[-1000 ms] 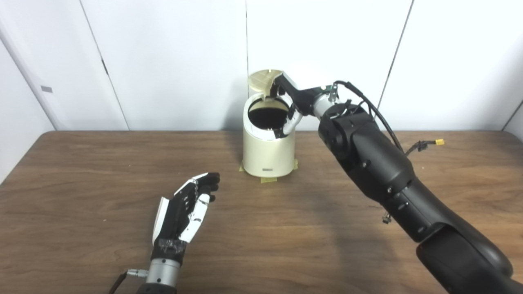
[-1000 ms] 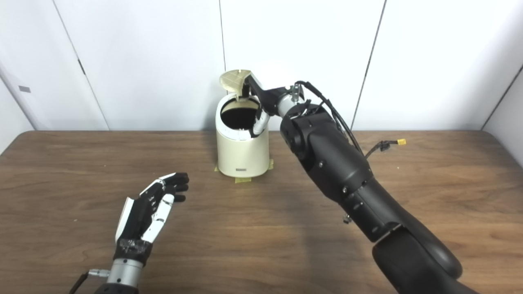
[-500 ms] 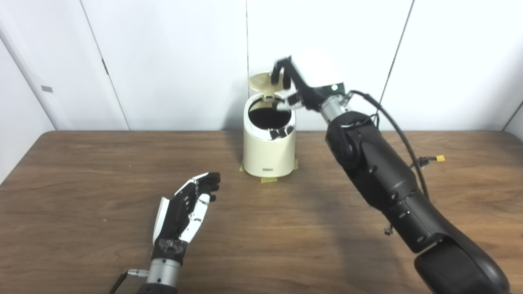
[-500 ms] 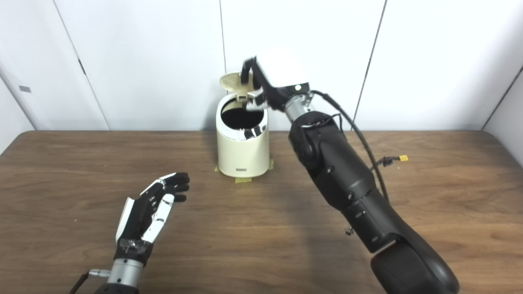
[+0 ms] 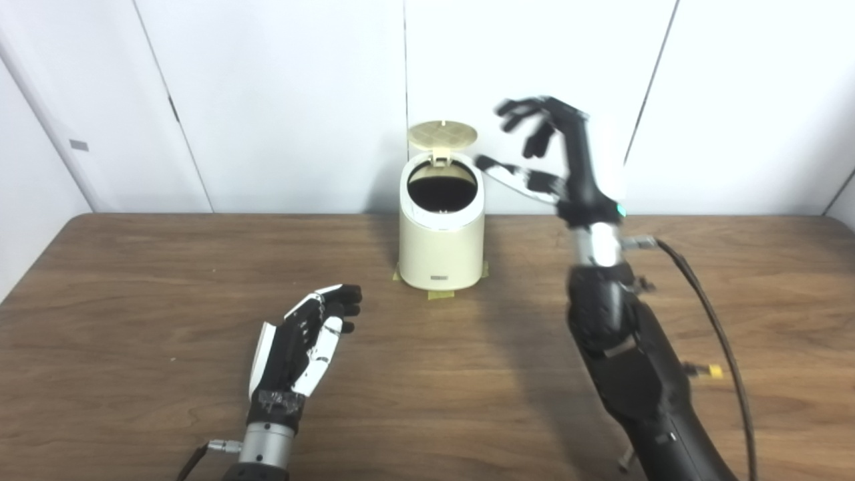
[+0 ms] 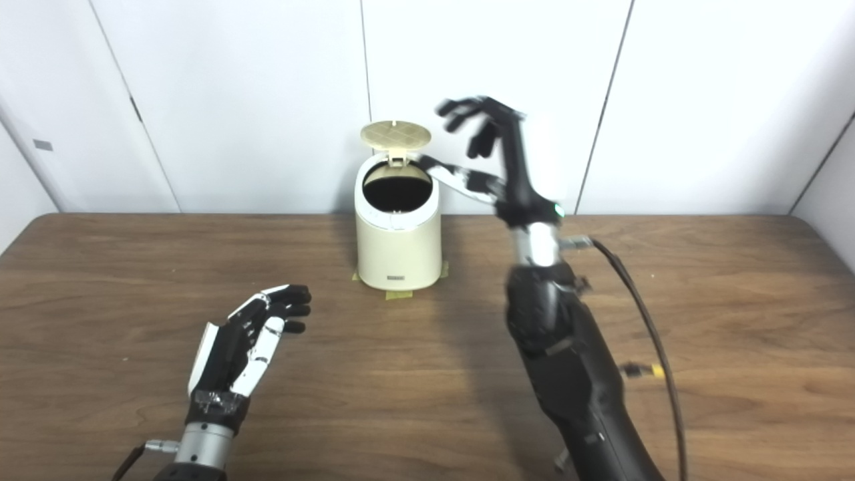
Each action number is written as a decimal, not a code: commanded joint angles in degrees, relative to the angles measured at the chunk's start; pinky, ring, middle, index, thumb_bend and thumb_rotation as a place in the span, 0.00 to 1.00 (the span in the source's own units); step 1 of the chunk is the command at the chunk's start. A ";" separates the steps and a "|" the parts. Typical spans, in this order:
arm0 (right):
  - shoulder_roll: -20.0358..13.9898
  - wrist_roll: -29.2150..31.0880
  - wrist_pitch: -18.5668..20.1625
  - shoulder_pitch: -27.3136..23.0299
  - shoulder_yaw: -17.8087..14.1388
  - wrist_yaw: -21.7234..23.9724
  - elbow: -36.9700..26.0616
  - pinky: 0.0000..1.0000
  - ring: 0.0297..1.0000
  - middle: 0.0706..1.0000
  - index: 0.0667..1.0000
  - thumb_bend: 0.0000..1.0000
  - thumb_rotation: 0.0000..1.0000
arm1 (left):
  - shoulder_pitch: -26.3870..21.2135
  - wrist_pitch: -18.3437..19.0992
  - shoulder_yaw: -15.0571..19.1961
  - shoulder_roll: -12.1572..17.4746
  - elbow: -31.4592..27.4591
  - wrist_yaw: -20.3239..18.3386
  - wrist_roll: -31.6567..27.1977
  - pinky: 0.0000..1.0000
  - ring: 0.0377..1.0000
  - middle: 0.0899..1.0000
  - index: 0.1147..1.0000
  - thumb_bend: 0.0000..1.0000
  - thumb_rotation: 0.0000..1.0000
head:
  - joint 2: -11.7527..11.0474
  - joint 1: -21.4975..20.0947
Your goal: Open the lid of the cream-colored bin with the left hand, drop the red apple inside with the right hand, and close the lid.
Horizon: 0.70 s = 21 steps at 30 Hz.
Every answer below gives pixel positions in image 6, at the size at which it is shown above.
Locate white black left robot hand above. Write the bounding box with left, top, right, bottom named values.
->
left=187, top=285, right=312, bottom=432

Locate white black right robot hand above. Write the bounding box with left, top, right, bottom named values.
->
left=415, top=96, right=568, bottom=229

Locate cream round bin lid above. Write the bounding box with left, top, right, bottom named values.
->
left=360, top=120, right=432, bottom=168

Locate cream-colored bin body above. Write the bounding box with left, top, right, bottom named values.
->
left=354, top=152, right=442, bottom=291

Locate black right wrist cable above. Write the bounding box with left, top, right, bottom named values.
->
left=560, top=235, right=690, bottom=481

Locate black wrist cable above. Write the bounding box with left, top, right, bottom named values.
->
left=110, top=439, right=181, bottom=481
left=560, top=235, right=690, bottom=481

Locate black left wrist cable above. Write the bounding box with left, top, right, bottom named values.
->
left=110, top=439, right=181, bottom=481

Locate yellow tipped black cable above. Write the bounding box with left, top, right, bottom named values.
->
left=620, top=362, right=667, bottom=380

